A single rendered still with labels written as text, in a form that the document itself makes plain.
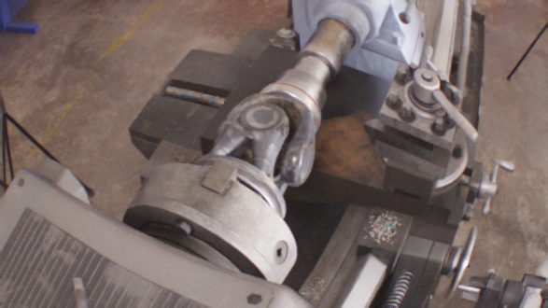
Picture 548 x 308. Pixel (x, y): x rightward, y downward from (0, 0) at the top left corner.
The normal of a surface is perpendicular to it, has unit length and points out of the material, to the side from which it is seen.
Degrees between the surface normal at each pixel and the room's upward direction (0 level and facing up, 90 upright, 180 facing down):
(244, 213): 32
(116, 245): 0
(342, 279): 0
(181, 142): 0
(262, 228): 46
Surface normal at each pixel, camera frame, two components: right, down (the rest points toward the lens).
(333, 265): -0.04, -0.70
